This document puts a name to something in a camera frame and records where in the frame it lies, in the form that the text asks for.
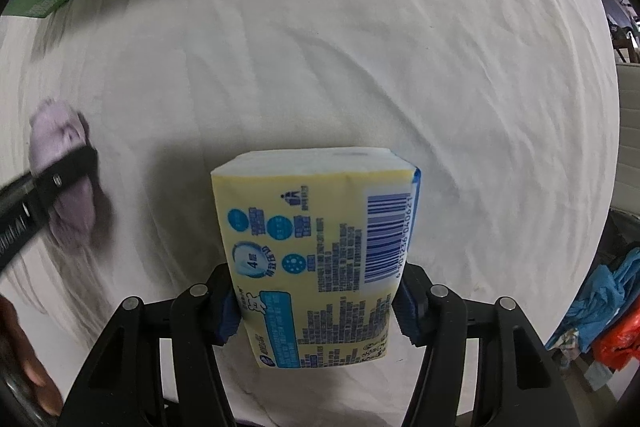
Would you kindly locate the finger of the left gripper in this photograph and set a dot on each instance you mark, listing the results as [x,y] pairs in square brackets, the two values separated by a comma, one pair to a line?
[60,176]

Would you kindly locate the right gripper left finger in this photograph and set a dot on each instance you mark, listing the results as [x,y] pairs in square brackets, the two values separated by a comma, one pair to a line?
[154,364]

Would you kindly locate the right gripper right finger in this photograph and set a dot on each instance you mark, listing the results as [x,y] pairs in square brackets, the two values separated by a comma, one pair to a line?
[517,382]

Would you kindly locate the lilac cloth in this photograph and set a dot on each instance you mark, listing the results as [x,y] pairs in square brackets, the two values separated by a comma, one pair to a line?
[59,155]

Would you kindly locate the yellow tissue pack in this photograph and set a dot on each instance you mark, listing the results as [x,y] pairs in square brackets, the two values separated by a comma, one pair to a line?
[316,241]

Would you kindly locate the person's left hand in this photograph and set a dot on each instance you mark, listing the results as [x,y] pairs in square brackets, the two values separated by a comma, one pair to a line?
[43,386]

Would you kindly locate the blue cloth pile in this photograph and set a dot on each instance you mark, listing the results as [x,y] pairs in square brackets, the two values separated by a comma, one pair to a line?
[606,294]

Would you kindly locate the grey table cloth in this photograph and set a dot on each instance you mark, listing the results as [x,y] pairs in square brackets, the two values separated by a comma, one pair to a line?
[508,107]

